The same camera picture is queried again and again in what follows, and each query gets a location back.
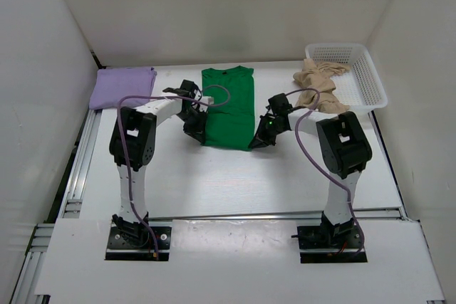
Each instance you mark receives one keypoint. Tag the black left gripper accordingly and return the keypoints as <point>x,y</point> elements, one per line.
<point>199,130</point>

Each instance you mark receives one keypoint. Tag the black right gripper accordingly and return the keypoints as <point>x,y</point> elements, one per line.
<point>261,139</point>

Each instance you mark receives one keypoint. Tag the green t shirt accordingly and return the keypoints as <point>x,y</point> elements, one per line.
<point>232,125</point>

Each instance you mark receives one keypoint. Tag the beige t shirt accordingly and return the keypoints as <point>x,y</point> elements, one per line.
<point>315,80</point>

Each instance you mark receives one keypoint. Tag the purple t shirt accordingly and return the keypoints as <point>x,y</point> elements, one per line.
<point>113,84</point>

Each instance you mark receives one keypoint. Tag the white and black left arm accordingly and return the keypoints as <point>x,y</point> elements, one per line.
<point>132,146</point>

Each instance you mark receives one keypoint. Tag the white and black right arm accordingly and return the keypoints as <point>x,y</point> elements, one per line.
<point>345,151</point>

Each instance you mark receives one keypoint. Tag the white plastic basket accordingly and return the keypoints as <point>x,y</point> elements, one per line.
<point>360,88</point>

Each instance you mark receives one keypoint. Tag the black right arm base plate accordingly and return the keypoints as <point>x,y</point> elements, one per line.
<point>317,246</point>

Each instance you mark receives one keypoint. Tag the aluminium table edge rail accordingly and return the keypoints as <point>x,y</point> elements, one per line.
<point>313,215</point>

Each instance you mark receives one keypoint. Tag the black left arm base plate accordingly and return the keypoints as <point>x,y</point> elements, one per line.
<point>122,246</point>

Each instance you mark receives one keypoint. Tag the aluminium left frame rail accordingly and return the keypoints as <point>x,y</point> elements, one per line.
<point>43,110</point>

